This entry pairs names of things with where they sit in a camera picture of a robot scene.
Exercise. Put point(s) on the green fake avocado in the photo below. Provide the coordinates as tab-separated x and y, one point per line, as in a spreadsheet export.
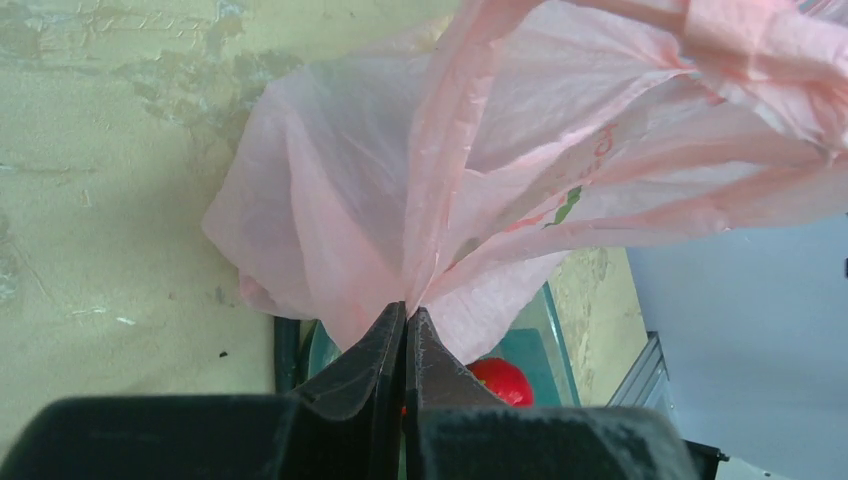
286	354

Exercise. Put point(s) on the teal plastic bin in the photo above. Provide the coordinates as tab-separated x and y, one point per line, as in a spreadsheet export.
535	344

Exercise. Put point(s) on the pink plastic bag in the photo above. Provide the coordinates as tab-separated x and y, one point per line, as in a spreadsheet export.
454	170

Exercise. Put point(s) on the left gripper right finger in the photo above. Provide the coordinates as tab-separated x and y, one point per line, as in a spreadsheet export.
459	429

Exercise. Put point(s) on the red fake tomato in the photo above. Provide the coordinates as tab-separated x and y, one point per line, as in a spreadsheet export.
505	380

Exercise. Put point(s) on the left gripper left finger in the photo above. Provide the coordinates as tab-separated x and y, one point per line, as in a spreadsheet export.
343	423

